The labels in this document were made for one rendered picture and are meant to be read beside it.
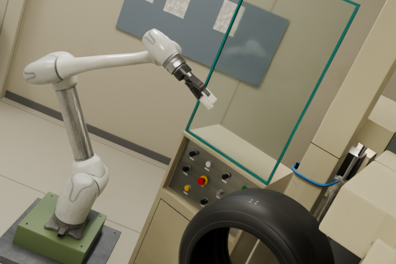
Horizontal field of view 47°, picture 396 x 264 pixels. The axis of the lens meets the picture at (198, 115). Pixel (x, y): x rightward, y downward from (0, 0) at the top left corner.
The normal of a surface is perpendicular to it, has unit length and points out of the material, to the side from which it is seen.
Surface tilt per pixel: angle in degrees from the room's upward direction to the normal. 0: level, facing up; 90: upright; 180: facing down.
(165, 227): 90
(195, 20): 90
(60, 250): 90
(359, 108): 90
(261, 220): 43
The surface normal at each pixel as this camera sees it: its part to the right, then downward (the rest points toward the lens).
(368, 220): -0.54, 0.09
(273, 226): -0.05, -0.55
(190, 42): -0.11, 0.31
